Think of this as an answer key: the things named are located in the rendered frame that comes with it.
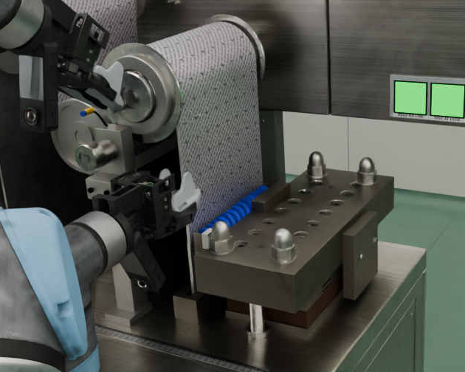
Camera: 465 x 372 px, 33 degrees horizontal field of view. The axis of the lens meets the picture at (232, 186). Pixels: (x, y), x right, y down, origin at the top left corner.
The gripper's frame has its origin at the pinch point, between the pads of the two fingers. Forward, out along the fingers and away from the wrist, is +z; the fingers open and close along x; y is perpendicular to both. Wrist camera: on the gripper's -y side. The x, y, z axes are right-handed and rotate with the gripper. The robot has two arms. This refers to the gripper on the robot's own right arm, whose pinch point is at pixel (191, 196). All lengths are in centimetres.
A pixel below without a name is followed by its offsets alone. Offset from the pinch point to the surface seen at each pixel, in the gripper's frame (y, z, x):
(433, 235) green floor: -109, 228, 29
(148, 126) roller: 11.7, -3.5, 3.9
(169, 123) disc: 12.0, -2.3, 1.1
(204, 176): 2.2, 3.4, -0.3
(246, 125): 6.2, 17.1, -0.2
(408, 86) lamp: 11.4, 29.3, -23.7
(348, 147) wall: -84, 263, 84
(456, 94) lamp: 10.6, 29.3, -31.3
